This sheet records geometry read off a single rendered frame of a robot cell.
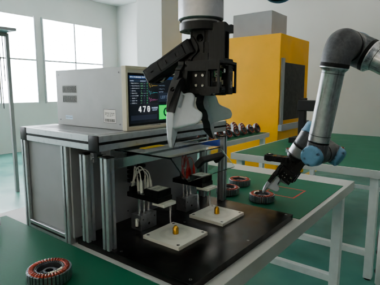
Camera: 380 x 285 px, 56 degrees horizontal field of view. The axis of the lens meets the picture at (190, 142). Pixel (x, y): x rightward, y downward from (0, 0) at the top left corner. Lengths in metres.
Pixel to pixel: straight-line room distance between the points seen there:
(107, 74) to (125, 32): 8.08
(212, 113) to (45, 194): 0.83
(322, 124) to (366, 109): 4.99
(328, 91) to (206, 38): 0.77
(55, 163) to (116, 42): 8.30
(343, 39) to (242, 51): 3.73
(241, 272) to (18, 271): 0.61
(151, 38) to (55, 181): 4.24
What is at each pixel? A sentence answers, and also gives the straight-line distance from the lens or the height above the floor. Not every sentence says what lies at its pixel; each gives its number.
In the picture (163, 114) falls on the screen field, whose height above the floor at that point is 1.16.
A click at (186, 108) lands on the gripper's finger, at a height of 1.21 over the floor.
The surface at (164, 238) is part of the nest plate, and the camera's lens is 1.16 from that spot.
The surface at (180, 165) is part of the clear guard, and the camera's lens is 0.95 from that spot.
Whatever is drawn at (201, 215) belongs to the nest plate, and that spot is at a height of 0.78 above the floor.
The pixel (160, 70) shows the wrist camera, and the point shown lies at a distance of 0.63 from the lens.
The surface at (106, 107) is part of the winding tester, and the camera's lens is 1.22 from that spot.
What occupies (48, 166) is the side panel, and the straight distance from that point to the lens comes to 1.30.
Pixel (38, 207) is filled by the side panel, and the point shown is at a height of 0.83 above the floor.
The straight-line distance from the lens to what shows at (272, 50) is 4.79.
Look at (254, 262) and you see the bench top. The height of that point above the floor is 0.74.
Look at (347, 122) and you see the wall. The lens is 6.37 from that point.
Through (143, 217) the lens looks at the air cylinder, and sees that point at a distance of 1.24.
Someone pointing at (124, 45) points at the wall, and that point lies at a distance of 9.29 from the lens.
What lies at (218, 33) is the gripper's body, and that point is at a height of 1.33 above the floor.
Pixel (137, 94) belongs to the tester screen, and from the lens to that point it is 1.17.
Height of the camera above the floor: 1.24
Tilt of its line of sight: 8 degrees down
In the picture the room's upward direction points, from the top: straight up
